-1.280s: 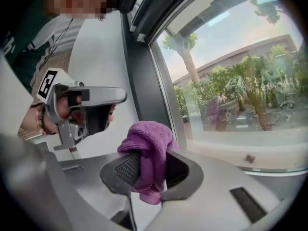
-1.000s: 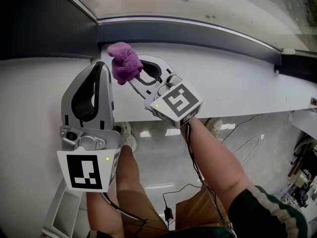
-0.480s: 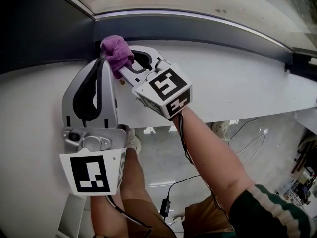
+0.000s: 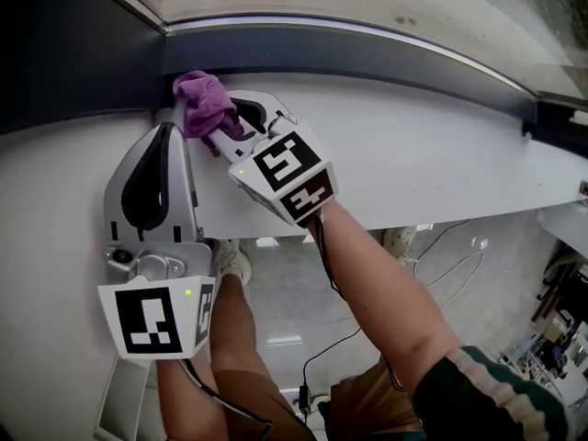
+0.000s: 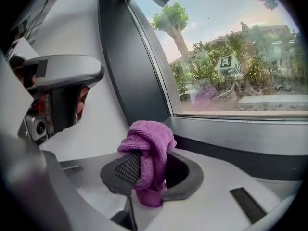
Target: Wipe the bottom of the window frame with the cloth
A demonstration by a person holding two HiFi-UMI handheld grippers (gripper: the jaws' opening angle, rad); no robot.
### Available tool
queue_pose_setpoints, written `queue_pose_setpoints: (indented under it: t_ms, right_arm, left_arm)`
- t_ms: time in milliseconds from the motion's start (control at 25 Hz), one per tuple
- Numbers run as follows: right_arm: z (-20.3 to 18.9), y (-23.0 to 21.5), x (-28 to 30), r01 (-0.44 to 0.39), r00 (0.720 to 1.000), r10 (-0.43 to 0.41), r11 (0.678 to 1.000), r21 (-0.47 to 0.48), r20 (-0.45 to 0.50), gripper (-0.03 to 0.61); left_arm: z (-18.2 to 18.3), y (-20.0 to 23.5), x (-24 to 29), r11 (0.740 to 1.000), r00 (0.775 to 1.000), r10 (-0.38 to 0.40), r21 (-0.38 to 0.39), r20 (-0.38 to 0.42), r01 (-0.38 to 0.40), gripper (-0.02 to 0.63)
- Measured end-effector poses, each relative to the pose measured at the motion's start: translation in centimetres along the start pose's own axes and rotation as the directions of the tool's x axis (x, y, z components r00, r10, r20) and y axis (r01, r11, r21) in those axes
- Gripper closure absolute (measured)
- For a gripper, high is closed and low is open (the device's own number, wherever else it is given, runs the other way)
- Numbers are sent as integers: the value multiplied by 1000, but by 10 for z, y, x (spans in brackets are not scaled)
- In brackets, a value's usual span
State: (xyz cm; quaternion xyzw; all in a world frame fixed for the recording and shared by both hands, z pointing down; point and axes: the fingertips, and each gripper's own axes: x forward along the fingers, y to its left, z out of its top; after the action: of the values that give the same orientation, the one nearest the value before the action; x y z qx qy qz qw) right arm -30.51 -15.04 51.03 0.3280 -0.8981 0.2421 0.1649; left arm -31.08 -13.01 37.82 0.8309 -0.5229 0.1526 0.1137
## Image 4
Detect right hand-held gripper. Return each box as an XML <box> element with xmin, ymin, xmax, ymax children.
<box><xmin>203</xmin><ymin>89</ymin><xmax>339</xmax><ymax>228</ymax></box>

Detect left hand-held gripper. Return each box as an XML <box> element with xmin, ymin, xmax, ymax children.
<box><xmin>96</xmin><ymin>122</ymin><xmax>217</xmax><ymax>360</ymax></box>

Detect purple cloth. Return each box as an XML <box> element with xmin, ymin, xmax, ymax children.
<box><xmin>173</xmin><ymin>70</ymin><xmax>246</xmax><ymax>142</ymax></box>

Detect person's right forearm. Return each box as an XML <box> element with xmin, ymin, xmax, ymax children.
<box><xmin>302</xmin><ymin>199</ymin><xmax>465</xmax><ymax>401</ymax></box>

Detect person's left forearm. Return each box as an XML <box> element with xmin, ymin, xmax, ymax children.
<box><xmin>155</xmin><ymin>358</ymin><xmax>231</xmax><ymax>441</ymax></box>

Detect person's left leg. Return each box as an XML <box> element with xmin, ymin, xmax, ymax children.
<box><xmin>209</xmin><ymin>271</ymin><xmax>277</xmax><ymax>376</ymax></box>

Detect white shelf unit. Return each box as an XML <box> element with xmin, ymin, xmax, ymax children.
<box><xmin>94</xmin><ymin>356</ymin><xmax>160</xmax><ymax>441</ymax></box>

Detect brown shorts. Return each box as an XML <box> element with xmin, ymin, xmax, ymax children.
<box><xmin>213</xmin><ymin>354</ymin><xmax>424</xmax><ymax>441</ymax></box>

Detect white metal rack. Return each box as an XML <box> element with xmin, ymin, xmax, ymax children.
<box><xmin>498</xmin><ymin>241</ymin><xmax>588</xmax><ymax>385</ymax></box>

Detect right hand-held gripper cable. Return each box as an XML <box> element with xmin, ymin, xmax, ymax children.
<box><xmin>314</xmin><ymin>211</ymin><xmax>408</xmax><ymax>394</ymax></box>

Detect hand-held gripper cable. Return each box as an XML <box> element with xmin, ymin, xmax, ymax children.
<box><xmin>314</xmin><ymin>211</ymin><xmax>408</xmax><ymax>394</ymax></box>
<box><xmin>181</xmin><ymin>358</ymin><xmax>275</xmax><ymax>441</ymax></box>

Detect dark window frame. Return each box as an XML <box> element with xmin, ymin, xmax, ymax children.
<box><xmin>0</xmin><ymin>0</ymin><xmax>588</xmax><ymax>160</ymax></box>

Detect left hand-held gripper cable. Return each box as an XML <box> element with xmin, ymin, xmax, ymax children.
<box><xmin>181</xmin><ymin>358</ymin><xmax>275</xmax><ymax>441</ymax></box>

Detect black cable with adapter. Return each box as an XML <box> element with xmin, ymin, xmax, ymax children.
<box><xmin>297</xmin><ymin>326</ymin><xmax>364</xmax><ymax>424</ymax></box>

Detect white floor cable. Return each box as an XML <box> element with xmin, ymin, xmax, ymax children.
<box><xmin>412</xmin><ymin>220</ymin><xmax>487</xmax><ymax>314</ymax></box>

